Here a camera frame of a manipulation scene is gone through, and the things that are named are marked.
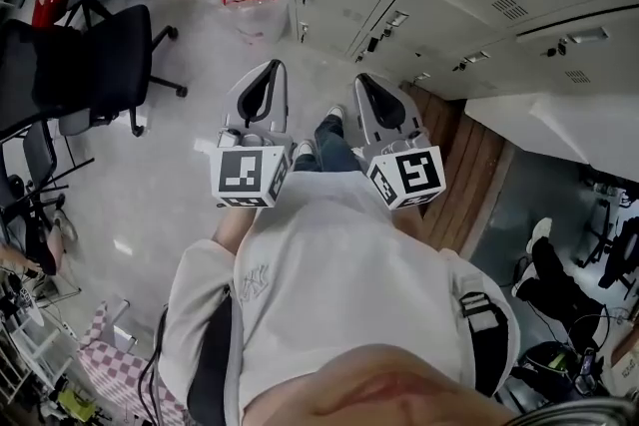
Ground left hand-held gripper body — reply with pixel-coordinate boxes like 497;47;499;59
208;123;296;211

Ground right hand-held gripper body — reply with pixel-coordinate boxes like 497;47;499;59
365;129;447;213

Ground grey metal locker cabinet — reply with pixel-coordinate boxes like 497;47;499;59
277;0;639;102

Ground person's left forearm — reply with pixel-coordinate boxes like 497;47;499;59
212;206;262;261

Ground person's blue jeans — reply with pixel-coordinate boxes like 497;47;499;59
292;114;363;174

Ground wooden pallet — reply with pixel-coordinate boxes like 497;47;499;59
398;82;515;260

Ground person's white shirt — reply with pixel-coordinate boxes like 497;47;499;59
159;169;523;426

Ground white table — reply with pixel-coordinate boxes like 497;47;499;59
463;92;639;186

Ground black office chair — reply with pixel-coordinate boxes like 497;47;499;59
0;4;189;139

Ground grey folding chair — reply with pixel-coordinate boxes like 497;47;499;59
0;120;96;235

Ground person's face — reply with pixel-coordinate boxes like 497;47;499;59
244;343;515;426

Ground black wheeled equipment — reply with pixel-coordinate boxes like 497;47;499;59
578;167;639;300

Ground pink checkered cloth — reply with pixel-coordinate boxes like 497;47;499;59
77;301;186;426

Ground black backpack shoulder strap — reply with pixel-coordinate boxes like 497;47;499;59
451;271;510;398
187;293;236;426

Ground black cable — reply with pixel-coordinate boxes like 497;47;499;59
142;308;167;426

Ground grey head camera mount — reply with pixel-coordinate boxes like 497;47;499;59
518;396;639;426

